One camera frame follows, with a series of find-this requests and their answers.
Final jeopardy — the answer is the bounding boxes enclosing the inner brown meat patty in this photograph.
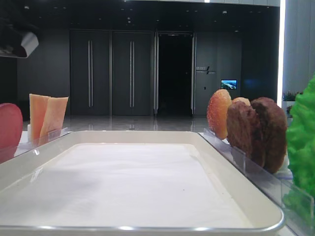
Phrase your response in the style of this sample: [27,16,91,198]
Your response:
[226,101,265,167]

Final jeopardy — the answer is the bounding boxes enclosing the brown meat patty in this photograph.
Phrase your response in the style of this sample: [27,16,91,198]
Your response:
[226,101,265,167]
[251,97,287,174]

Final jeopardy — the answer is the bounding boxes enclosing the inner orange cheese slice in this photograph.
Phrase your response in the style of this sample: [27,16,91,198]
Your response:
[40,97,68,138]

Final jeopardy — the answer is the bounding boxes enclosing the orange cheese slice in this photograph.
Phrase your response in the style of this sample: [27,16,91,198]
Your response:
[40,97,68,138]
[29,93,50,141]

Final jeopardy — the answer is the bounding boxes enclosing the outer brown meat patty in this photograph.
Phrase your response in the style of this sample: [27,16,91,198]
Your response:
[251,97,287,174]

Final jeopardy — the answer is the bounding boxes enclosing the outer orange cheese slice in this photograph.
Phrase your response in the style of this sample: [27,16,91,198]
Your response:
[29,93,50,141]

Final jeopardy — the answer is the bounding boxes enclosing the inner red tomato slice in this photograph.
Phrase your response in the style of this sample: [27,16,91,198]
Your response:
[0,103,23,149]

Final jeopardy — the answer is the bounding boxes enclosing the green lettuce leaf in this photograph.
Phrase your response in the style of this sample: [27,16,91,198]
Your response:
[284,78,315,223]

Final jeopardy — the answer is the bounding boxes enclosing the inner golden bun half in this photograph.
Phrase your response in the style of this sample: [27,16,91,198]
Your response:
[207,89,232,140]

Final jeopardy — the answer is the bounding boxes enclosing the golden bun half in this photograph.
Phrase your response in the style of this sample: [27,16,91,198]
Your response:
[232,97,251,106]
[207,89,232,140]

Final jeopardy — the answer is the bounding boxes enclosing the dark double doors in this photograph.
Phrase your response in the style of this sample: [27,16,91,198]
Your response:
[70,30,153,116]

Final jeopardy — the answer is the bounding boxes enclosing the outer golden bun half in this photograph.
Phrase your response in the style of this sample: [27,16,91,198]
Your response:
[232,97,251,106]

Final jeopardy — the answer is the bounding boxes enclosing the white rectangular metal tray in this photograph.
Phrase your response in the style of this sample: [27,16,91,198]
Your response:
[0,131,285,236]

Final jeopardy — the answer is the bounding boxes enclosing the potted plant with flowers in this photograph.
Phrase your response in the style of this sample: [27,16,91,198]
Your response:
[282,91,303,118]

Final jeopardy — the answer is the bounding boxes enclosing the small wall display screen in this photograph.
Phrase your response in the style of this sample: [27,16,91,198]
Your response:
[220,80,237,90]

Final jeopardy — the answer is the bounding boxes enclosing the left clear acrylic rail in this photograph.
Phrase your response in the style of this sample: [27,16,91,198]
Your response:
[0,128,70,164]

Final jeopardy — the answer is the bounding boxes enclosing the clear acrylic rail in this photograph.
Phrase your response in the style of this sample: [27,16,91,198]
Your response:
[0,128,70,164]
[200,128,315,236]

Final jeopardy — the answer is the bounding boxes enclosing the right clear acrylic rail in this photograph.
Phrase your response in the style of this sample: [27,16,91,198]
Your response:
[200,128,315,236]

